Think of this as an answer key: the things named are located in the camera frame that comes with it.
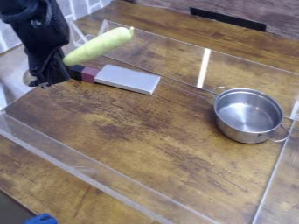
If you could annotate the silver metal pot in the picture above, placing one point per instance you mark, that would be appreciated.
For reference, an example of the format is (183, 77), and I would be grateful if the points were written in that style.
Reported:
(249, 115)

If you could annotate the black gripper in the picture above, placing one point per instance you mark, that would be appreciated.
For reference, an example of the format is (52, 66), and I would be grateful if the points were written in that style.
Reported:
(47, 68)

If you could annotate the black wall strip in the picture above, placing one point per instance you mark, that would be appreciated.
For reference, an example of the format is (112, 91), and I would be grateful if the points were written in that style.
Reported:
(229, 19)

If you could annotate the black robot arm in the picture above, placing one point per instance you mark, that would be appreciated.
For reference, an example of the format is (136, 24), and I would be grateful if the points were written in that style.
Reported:
(42, 28)

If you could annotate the clear acrylic triangular bracket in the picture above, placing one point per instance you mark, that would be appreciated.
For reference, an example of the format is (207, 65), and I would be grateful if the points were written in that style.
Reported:
(78, 37)

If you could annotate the blue object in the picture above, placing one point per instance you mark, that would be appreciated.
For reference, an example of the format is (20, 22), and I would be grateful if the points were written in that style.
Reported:
(43, 218)

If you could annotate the spoon with yellow handle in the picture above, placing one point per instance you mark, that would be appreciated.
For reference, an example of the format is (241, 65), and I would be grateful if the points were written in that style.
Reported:
(100, 45)

